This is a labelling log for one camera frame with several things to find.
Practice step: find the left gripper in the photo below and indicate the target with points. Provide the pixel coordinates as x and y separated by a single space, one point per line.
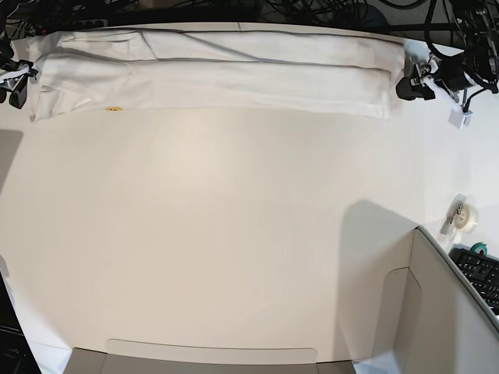
435 77

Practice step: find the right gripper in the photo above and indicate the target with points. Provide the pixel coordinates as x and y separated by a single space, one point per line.
14 79

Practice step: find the white printed t-shirt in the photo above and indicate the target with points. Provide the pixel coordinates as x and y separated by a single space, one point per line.
162 69

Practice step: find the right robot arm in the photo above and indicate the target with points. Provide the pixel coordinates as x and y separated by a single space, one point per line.
7 54

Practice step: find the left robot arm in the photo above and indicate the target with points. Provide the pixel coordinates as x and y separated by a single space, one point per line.
479 59

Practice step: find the clear tape dispenser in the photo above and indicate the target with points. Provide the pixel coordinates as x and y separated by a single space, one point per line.
461 218

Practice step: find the green tape roll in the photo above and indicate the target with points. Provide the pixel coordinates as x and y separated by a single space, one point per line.
479 248

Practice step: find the black computer keyboard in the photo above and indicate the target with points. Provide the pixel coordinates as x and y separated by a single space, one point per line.
480 271

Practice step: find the grey cardboard box right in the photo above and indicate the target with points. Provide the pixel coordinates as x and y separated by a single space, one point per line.
431 319

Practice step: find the black monitor left edge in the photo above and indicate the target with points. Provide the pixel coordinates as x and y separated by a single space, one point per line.
16 356

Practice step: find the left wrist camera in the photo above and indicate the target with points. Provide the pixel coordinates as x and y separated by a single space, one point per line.
459 118

